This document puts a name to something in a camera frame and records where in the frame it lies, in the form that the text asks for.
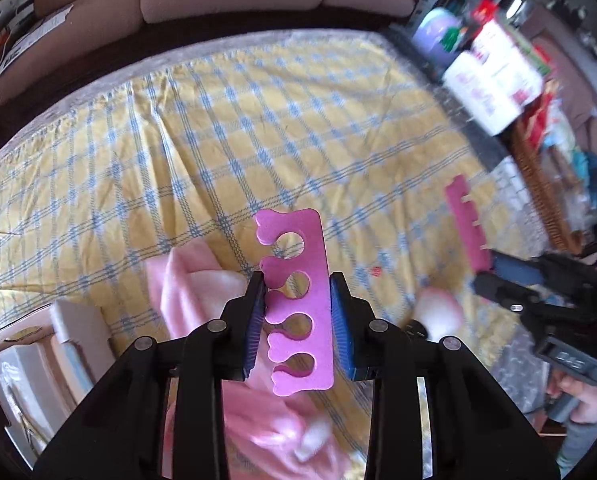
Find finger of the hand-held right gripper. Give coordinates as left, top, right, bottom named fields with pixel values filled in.
left=493, top=252, right=547, bottom=287
left=473, top=272, right=544, bottom=317

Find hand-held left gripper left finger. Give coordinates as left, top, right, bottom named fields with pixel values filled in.
left=31, top=271, right=268, bottom=480

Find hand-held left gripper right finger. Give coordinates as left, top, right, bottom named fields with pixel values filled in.
left=330, top=271, right=562, bottom=480

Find pink foam toe separator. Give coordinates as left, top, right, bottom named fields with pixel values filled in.
left=445, top=175, right=493, bottom=273
left=255, top=208, right=335, bottom=398

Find person's right forearm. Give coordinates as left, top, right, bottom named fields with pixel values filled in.
left=556, top=417, right=597, bottom=473

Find person's right hand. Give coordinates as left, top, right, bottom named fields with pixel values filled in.
left=547, top=372, right=597, bottom=426

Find grey patterned table cover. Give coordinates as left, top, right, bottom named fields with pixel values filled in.
left=0, top=25, right=554, bottom=416

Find pink towel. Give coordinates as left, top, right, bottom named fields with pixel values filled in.
left=144, top=237, right=374, bottom=480

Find wicker basket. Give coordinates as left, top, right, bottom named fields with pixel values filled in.
left=509, top=120, right=587, bottom=256

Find white wipes pack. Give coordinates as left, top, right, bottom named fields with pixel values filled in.
left=443, top=52, right=522, bottom=136

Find yellow plaid cloth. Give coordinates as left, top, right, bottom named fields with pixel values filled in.
left=0, top=30, right=524, bottom=461

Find white and red pack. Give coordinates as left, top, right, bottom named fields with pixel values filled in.
left=471, top=17, right=544, bottom=106

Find white box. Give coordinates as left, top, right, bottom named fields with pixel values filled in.
left=0, top=300, right=115, bottom=468

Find purple container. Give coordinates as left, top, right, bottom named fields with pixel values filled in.
left=413, top=7, right=464, bottom=68

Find white paper sheet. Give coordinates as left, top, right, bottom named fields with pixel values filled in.
left=0, top=4, right=74, bottom=78

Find pink brush with black handle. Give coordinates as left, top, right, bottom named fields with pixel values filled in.
left=403, top=287, right=463, bottom=343

